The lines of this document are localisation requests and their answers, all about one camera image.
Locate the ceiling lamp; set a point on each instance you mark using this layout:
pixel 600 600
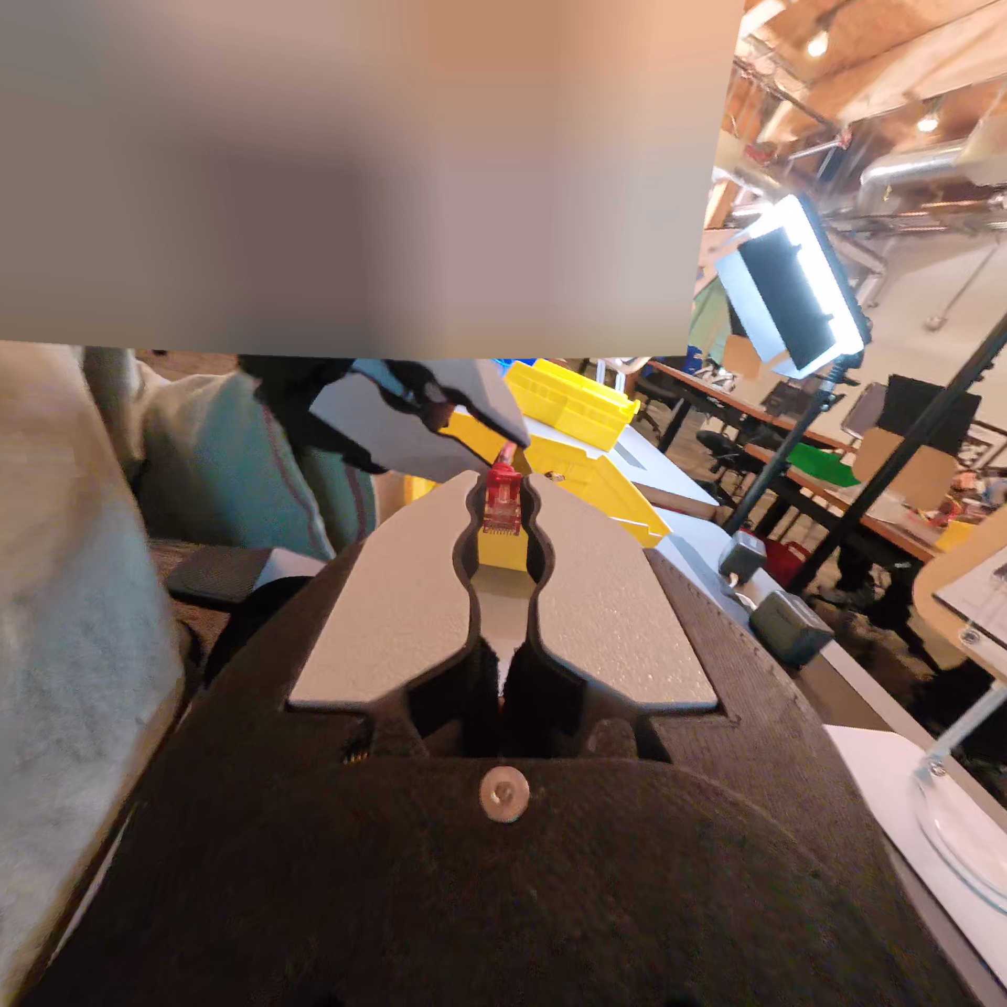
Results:
pixel 818 43
pixel 928 122

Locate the green plastic bin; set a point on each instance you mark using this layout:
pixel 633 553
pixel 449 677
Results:
pixel 818 462

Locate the silver ventilation duct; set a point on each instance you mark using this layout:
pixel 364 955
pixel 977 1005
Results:
pixel 905 165

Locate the person's pale sweater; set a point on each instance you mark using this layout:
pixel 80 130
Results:
pixel 71 629

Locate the wooden office table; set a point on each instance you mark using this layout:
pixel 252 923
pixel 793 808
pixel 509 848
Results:
pixel 881 515
pixel 732 397

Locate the small grey power box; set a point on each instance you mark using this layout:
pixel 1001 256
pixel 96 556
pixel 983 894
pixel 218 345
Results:
pixel 743 555

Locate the grey desk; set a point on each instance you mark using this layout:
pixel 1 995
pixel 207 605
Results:
pixel 692 535

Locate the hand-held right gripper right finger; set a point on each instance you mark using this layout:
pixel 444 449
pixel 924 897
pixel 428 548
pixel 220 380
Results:
pixel 621 629

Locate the instruction sign on white stand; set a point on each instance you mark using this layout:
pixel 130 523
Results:
pixel 944 582

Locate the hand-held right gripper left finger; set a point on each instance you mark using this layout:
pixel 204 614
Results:
pixel 385 621

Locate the yellow plastic bin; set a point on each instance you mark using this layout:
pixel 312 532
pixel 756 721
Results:
pixel 574 401
pixel 598 488

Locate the large grey power box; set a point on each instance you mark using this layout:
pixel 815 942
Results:
pixel 791 625

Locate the red container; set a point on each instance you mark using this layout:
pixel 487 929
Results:
pixel 787 562

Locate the small yellow bin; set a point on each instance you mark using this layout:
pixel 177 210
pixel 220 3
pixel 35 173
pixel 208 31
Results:
pixel 956 535

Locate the studio light on stand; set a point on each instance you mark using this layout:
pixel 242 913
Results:
pixel 794 291

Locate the computer monitor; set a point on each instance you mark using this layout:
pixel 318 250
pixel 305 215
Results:
pixel 928 409

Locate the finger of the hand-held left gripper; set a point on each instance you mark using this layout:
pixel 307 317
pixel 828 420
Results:
pixel 377 433
pixel 488 401

